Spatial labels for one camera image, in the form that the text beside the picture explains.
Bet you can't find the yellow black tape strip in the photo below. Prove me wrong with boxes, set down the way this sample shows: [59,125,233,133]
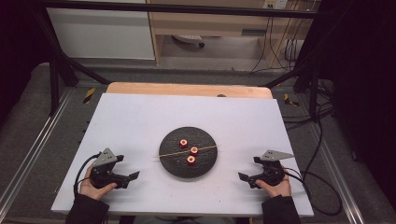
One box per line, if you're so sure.
[82,87,96,105]
[283,92,301,107]

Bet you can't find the black floor cables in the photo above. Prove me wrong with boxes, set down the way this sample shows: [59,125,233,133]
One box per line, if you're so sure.
[281,78,335,132]

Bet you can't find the white wall outlet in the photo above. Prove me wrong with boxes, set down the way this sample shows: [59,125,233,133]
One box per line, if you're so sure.
[262,0,289,9]

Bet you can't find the white board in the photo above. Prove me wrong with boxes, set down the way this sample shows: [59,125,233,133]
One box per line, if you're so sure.
[50,92,315,217]

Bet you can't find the dark curtain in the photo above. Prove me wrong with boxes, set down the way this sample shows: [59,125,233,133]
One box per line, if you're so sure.
[298,0,396,200]
[0,0,60,125]

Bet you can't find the person's left hand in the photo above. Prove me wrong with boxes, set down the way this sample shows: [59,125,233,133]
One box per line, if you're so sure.
[79,164,119,201]

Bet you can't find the person's right hand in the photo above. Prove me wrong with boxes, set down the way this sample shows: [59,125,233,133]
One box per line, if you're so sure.
[255,166,292,199]

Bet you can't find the thin bamboo skewer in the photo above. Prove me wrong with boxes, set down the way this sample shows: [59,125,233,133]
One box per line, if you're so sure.
[154,145,219,159]

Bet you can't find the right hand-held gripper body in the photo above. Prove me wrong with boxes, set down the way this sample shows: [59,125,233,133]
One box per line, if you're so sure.
[252,149,295,188]

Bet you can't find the black round textured plate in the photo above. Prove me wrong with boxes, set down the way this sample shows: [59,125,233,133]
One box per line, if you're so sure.
[158,126,219,179]

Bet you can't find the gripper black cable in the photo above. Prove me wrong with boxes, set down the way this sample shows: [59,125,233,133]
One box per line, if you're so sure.
[281,167,344,217]
[73,152,103,198]

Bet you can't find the aluminium rail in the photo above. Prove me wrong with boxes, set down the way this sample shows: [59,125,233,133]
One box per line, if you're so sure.
[0,87,76,216]
[306,124,365,224]

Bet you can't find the wooden table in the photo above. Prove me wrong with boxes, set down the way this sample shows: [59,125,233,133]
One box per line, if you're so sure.
[106,81,274,100]

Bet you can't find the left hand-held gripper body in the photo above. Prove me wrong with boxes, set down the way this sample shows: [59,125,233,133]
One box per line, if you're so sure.
[89,147,130,189]

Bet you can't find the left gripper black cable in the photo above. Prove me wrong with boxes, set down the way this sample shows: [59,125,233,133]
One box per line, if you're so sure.
[73,152,103,198]

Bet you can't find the hanging black cables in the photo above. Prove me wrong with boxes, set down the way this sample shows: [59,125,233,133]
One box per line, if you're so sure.
[250,15,312,74]

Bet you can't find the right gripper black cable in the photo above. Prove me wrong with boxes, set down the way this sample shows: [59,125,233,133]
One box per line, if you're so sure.
[281,167,344,217]

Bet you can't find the white cabinet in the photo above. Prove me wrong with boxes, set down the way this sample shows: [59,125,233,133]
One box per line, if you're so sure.
[46,7,156,61]

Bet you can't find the black metal frame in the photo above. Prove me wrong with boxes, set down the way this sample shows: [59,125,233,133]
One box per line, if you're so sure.
[31,0,331,122]

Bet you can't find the white chair base with caster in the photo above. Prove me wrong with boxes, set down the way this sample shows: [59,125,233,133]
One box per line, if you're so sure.
[172,34,206,49]

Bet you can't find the light wooden desk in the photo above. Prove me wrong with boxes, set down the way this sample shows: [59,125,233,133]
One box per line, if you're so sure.
[146,0,316,68]

